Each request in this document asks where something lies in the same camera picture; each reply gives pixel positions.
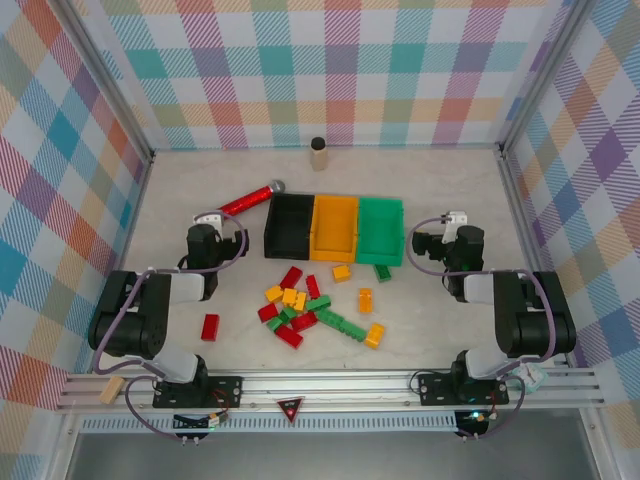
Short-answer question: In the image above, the wooden bottle with black cap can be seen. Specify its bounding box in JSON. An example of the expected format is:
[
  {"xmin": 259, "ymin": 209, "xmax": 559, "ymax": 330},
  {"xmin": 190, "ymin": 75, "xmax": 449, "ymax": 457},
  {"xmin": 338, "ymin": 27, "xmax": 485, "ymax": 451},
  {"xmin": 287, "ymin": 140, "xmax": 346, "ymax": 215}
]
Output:
[{"xmin": 309, "ymin": 137, "xmax": 329, "ymax": 173}]

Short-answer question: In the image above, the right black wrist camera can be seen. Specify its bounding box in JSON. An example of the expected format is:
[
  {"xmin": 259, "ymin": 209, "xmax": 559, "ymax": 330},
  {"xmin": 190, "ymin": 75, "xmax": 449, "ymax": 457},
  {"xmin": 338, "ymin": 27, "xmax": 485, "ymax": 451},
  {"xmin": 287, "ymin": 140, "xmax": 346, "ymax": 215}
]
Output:
[{"xmin": 412, "ymin": 232, "xmax": 445, "ymax": 262}]

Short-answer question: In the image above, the red glitter microphone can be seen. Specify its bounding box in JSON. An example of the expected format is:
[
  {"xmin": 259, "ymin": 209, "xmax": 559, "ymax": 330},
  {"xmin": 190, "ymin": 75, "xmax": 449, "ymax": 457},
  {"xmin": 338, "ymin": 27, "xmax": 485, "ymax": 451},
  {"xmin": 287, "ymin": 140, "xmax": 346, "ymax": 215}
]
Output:
[{"xmin": 219, "ymin": 179, "xmax": 287, "ymax": 219}]

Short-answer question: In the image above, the small wooden block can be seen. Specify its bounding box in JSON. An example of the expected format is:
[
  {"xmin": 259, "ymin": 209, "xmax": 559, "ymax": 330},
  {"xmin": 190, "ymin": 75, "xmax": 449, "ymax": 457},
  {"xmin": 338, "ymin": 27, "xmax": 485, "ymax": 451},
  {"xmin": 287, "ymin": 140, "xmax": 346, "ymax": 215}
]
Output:
[{"xmin": 98, "ymin": 377, "xmax": 125, "ymax": 405}]

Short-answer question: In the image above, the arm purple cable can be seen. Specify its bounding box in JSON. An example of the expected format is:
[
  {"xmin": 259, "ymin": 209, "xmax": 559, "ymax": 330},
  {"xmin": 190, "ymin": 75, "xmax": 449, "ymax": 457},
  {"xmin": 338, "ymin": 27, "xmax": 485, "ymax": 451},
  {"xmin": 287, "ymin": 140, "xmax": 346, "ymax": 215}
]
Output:
[
  {"xmin": 405, "ymin": 214, "xmax": 557, "ymax": 442},
  {"xmin": 92, "ymin": 212, "xmax": 250, "ymax": 444}
]

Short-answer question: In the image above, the aluminium frame post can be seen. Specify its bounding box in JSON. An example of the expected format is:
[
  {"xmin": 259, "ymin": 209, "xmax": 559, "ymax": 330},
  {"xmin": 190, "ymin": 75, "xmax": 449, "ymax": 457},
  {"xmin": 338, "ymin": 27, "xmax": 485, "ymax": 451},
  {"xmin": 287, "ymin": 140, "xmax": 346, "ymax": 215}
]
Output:
[
  {"xmin": 62, "ymin": 0, "xmax": 154, "ymax": 162},
  {"xmin": 498, "ymin": 0, "xmax": 596, "ymax": 151}
]

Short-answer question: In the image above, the long green lego brick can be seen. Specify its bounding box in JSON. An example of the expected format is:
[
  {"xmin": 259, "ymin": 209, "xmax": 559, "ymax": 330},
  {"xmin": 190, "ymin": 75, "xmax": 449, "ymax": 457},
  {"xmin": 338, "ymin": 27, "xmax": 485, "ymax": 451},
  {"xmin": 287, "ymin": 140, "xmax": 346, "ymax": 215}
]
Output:
[{"xmin": 319, "ymin": 308, "xmax": 367, "ymax": 343}]

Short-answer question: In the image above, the red triangle sign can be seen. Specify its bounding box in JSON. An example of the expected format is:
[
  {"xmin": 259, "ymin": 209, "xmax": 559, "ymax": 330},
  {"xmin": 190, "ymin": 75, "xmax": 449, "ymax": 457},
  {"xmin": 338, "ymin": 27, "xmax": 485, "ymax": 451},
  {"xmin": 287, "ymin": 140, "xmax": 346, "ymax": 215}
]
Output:
[{"xmin": 277, "ymin": 397, "xmax": 306, "ymax": 424}]

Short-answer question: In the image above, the black plastic bin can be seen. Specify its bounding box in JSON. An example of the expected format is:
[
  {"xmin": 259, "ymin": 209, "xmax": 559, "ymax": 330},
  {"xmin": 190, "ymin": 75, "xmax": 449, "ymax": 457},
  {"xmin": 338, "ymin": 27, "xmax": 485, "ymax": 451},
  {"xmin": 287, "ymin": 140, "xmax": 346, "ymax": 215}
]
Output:
[{"xmin": 263, "ymin": 193, "xmax": 317, "ymax": 262}]

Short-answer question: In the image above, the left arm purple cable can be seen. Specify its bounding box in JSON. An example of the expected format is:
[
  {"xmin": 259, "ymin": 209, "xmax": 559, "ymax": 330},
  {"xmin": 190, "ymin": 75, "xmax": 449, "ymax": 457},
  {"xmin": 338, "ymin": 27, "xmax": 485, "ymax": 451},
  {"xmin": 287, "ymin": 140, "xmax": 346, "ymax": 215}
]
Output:
[{"xmin": 92, "ymin": 212, "xmax": 250, "ymax": 444}]

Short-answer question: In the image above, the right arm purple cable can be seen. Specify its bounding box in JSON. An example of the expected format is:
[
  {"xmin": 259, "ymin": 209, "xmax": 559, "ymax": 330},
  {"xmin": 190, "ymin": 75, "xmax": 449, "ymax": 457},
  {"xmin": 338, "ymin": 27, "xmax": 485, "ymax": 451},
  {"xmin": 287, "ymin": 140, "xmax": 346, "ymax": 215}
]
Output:
[{"xmin": 405, "ymin": 214, "xmax": 557, "ymax": 442}]

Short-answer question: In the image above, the orange plastic bin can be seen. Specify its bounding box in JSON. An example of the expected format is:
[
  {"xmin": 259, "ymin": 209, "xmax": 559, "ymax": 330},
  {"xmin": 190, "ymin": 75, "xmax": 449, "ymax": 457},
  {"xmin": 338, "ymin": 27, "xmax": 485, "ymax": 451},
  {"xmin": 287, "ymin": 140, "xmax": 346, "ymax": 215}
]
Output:
[{"xmin": 309, "ymin": 194, "xmax": 361, "ymax": 264}]

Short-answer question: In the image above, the aluminium side rail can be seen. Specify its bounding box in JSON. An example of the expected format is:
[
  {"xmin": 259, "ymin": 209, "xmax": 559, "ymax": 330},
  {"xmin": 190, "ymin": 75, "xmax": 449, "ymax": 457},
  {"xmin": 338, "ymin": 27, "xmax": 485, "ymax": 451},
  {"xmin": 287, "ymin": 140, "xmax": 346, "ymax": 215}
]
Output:
[
  {"xmin": 497, "ymin": 142, "xmax": 571, "ymax": 369},
  {"xmin": 87, "ymin": 149, "xmax": 157, "ymax": 374}
]

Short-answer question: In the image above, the green plastic bin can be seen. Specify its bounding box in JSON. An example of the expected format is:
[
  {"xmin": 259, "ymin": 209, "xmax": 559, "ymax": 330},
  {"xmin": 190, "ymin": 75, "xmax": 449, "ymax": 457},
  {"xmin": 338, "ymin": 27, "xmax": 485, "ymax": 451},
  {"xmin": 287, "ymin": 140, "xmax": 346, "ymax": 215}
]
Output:
[{"xmin": 355, "ymin": 196, "xmax": 405, "ymax": 266}]

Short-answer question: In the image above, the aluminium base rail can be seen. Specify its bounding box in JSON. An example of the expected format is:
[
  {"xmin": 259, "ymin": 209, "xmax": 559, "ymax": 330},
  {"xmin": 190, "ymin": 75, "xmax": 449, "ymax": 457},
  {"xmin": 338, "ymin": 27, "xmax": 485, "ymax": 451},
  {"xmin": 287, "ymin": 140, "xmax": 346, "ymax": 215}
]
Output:
[{"xmin": 54, "ymin": 368, "xmax": 609, "ymax": 416}]

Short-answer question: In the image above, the slotted grey cable duct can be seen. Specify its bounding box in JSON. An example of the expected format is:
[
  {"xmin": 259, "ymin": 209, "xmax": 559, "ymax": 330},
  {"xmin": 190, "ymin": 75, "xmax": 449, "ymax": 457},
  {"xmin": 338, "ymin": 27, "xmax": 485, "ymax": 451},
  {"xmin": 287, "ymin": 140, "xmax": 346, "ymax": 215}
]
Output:
[{"xmin": 79, "ymin": 417, "xmax": 461, "ymax": 434}]

